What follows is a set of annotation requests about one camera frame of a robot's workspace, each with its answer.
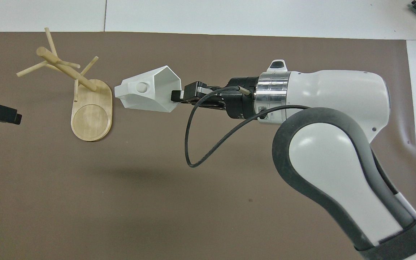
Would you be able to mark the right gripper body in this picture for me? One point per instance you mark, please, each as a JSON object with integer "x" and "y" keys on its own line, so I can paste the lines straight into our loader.
{"x": 242, "y": 104}

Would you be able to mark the white faceted cup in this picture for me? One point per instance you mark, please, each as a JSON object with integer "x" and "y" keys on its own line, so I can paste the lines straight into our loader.
{"x": 146, "y": 92}

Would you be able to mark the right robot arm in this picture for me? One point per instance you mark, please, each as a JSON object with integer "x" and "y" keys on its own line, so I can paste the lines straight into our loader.
{"x": 338, "y": 94}

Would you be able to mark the wooden cup rack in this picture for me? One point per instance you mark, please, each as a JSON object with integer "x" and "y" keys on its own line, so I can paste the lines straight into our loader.
{"x": 91, "y": 115}

